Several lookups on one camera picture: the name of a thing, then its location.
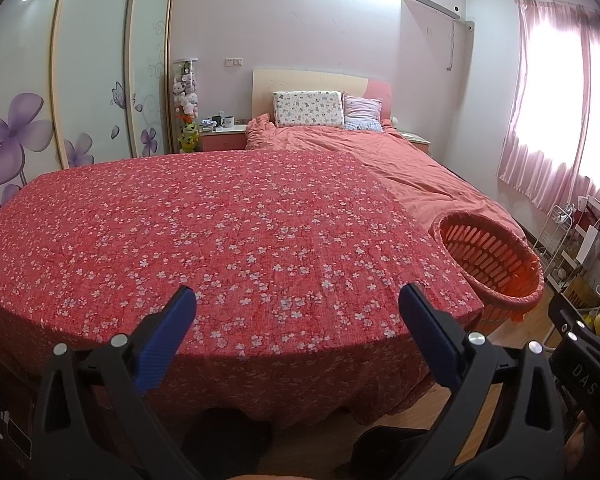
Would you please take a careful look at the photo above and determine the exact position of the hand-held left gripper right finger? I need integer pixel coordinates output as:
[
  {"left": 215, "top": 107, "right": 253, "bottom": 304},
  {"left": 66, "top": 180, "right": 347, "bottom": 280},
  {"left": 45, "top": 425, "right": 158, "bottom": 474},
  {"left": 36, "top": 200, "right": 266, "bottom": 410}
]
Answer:
[{"left": 395, "top": 282, "right": 566, "bottom": 480}]

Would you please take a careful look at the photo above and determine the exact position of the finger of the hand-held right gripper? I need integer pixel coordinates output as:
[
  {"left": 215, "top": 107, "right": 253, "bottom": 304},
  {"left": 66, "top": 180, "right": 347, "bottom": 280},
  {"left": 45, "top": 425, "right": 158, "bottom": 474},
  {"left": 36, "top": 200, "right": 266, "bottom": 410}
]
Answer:
[{"left": 549, "top": 292, "right": 600, "bottom": 362}]

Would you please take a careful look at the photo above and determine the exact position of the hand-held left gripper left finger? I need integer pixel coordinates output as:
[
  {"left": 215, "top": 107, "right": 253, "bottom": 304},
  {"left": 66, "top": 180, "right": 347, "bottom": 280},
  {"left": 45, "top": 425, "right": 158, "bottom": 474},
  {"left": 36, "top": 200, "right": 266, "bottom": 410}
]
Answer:
[{"left": 30, "top": 286, "right": 201, "bottom": 480}]

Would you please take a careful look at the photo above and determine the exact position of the orange plastic basket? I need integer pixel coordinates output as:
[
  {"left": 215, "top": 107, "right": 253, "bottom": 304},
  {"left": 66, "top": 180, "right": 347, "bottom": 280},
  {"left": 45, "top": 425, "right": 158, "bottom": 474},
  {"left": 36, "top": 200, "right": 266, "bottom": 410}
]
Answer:
[{"left": 431, "top": 211, "right": 545, "bottom": 324}]

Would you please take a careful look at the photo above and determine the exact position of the person's right hand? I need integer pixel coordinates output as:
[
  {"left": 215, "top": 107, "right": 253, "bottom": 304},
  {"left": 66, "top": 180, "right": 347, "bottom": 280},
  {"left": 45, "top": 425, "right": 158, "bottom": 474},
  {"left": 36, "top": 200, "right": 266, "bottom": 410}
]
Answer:
[{"left": 565, "top": 410, "right": 594, "bottom": 462}]

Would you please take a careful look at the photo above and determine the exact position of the white paper bag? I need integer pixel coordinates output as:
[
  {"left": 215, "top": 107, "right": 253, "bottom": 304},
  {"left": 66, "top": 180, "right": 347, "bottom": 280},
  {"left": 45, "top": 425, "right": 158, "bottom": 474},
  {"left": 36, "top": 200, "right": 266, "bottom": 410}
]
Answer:
[{"left": 575, "top": 227, "right": 600, "bottom": 267}]

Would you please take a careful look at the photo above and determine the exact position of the red floral blanket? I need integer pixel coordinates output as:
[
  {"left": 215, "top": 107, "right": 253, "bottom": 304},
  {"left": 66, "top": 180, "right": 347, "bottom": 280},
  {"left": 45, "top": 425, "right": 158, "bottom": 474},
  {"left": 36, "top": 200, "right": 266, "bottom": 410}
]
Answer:
[{"left": 0, "top": 150, "right": 484, "bottom": 429}]

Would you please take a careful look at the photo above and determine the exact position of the black slipper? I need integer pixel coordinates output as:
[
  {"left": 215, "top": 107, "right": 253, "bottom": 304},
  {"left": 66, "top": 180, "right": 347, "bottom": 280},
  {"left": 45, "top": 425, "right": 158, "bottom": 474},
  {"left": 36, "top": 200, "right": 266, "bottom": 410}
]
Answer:
[{"left": 337, "top": 425, "right": 431, "bottom": 480}]

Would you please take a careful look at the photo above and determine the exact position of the pink duvet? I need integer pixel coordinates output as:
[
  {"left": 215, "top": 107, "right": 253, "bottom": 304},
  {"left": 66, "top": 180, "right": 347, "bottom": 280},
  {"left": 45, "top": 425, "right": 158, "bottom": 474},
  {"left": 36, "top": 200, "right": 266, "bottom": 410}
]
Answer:
[{"left": 244, "top": 114, "right": 527, "bottom": 242}]

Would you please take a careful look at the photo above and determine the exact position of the dark printed box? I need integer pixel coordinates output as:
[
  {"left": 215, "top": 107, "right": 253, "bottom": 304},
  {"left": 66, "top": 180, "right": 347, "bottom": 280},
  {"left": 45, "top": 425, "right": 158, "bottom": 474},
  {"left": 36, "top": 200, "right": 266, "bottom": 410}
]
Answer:
[{"left": 0, "top": 360, "right": 36, "bottom": 463}]

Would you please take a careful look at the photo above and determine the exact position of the pink bedside table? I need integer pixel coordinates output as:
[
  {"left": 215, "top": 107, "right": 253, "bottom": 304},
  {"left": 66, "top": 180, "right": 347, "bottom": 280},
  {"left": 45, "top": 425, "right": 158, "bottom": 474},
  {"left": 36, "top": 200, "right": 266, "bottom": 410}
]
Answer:
[{"left": 397, "top": 131, "right": 432, "bottom": 157}]

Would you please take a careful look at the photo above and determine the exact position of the pink nightstand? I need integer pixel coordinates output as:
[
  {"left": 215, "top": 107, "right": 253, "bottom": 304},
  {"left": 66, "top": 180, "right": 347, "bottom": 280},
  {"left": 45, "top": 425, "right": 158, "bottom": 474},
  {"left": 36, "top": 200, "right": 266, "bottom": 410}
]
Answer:
[{"left": 199, "top": 126, "right": 248, "bottom": 152}]

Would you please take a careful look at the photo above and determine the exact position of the pink curtain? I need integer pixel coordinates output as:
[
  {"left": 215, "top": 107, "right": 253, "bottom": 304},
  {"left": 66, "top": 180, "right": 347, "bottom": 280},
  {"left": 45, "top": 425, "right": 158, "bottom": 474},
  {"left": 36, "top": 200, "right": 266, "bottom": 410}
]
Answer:
[{"left": 497, "top": 0, "right": 600, "bottom": 217}]

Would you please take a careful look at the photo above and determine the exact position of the clear tube of plush toys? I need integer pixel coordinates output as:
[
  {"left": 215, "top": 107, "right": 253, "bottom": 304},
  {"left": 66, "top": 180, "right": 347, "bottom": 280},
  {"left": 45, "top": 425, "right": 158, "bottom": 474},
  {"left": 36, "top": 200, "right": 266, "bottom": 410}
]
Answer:
[{"left": 172, "top": 58, "right": 201, "bottom": 155}]

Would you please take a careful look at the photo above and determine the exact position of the pink striped pillow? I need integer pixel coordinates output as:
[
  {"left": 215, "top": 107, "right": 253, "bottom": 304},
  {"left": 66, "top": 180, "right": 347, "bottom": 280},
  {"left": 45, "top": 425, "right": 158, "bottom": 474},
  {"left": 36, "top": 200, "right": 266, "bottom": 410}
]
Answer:
[{"left": 342, "top": 92, "right": 385, "bottom": 133}]

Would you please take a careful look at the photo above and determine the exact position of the floral white pillow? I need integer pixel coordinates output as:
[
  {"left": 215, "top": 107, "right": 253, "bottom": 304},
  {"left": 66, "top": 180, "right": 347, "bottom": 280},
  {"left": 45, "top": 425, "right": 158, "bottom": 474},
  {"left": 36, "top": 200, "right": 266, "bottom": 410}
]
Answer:
[{"left": 272, "top": 91, "right": 346, "bottom": 129}]

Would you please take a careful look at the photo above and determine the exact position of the wardrobe with purple flowers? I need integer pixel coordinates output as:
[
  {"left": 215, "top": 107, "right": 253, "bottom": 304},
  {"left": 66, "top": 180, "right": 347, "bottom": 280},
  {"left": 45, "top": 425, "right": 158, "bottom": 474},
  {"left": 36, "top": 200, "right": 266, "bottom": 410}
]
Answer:
[{"left": 0, "top": 0, "right": 176, "bottom": 227}]

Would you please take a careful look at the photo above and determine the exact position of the beige pink headboard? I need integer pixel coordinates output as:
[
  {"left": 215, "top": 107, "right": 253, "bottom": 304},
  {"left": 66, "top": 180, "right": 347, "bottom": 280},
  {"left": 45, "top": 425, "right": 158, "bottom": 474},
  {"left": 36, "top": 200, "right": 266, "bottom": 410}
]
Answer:
[{"left": 252, "top": 69, "right": 395, "bottom": 122}]

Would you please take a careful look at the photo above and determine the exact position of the white wire rack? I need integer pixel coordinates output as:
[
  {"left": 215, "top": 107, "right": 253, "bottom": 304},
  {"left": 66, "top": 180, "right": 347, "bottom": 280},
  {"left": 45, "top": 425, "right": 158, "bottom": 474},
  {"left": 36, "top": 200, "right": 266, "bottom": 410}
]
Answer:
[{"left": 532, "top": 202, "right": 587, "bottom": 292}]

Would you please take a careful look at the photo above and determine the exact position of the air conditioner cable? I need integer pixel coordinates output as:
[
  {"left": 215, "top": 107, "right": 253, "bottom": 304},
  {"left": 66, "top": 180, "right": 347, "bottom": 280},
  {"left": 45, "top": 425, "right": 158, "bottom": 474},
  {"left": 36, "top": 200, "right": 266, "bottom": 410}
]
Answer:
[{"left": 446, "top": 16, "right": 457, "bottom": 72}]

